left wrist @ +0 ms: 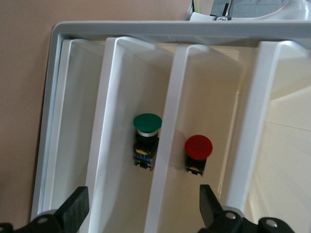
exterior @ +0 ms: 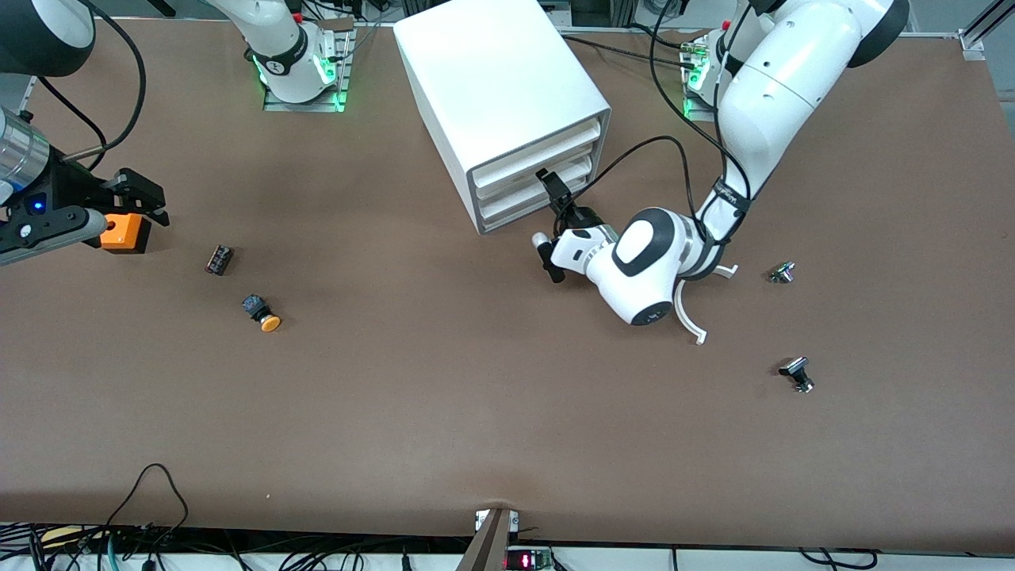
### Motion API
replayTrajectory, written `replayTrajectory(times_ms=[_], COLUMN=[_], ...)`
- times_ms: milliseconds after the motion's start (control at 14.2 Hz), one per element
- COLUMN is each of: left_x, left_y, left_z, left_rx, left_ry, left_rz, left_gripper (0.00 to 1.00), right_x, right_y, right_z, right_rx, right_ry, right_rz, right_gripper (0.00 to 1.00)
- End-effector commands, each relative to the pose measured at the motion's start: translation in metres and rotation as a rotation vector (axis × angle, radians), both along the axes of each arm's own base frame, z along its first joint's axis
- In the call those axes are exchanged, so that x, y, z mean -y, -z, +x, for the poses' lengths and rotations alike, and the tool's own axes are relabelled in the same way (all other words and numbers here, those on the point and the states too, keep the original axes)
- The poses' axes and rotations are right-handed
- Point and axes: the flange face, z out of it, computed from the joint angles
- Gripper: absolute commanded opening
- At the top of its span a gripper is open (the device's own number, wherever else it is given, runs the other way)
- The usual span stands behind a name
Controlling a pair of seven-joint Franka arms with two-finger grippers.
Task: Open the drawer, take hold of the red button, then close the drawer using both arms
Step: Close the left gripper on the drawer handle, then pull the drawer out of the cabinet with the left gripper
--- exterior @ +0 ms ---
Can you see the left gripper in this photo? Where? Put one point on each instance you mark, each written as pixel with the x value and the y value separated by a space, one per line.
pixel 581 216

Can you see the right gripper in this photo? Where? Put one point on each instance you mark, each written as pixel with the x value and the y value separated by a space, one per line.
pixel 70 190

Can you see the white plastic drawer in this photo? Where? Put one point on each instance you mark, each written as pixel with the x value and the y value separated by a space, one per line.
pixel 523 162
pixel 515 205

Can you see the orange button box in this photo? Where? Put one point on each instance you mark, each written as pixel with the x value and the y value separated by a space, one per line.
pixel 131 234

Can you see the white drawer cabinet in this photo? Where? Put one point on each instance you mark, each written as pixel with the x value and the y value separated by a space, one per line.
pixel 492 71

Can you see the orange mushroom push button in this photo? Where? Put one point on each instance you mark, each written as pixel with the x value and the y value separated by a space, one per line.
pixel 270 322

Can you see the small black terminal block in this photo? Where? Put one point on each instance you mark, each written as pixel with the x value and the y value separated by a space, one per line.
pixel 220 260

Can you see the white curved plastic arc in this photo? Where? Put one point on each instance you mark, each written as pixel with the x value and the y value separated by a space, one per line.
pixel 688 327

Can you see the red display device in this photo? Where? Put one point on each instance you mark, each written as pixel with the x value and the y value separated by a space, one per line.
pixel 527 560

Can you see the aluminium frame rail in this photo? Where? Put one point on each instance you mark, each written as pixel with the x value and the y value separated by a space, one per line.
pixel 979 36
pixel 28 91

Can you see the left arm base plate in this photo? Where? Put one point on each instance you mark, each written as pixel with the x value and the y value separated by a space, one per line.
pixel 698 115

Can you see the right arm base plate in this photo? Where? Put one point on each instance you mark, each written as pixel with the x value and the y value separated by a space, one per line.
pixel 305 105

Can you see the small silver switch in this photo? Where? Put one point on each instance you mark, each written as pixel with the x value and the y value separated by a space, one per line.
pixel 781 274

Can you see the black key switch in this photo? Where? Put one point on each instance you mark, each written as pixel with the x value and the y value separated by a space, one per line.
pixel 795 369

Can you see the brown camera post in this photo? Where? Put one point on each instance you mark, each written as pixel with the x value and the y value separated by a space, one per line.
pixel 488 547

